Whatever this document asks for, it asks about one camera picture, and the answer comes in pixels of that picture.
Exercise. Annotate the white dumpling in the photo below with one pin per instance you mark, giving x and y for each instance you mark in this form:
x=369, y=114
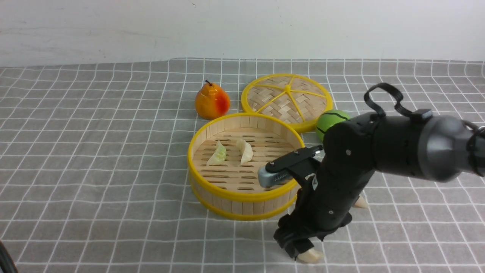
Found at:
x=361, y=203
x=245, y=150
x=311, y=256

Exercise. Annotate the grey checked tablecloth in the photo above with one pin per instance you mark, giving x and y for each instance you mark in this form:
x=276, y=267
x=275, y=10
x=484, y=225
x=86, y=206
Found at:
x=94, y=174

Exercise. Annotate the woven bamboo steamer lid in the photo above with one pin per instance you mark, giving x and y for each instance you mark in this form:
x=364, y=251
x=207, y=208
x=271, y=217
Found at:
x=293, y=99

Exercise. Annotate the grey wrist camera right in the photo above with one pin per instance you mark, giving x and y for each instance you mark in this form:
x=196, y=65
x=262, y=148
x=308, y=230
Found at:
x=297, y=165

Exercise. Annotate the green toy watermelon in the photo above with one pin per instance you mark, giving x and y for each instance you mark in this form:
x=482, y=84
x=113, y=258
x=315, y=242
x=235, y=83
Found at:
x=329, y=119

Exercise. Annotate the pale green dumpling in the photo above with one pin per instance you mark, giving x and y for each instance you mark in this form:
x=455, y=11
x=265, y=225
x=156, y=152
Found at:
x=219, y=156

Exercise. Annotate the bamboo steamer tray yellow rim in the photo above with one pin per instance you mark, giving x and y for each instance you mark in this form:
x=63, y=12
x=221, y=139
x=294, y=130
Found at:
x=232, y=190

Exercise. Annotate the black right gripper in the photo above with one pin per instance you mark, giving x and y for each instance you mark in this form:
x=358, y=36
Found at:
x=324, y=201

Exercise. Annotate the orange toy pear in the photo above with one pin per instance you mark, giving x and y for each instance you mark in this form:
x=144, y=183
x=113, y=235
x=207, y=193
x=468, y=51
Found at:
x=212, y=102

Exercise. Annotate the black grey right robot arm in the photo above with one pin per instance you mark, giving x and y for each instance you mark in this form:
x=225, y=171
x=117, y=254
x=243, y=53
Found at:
x=390, y=139

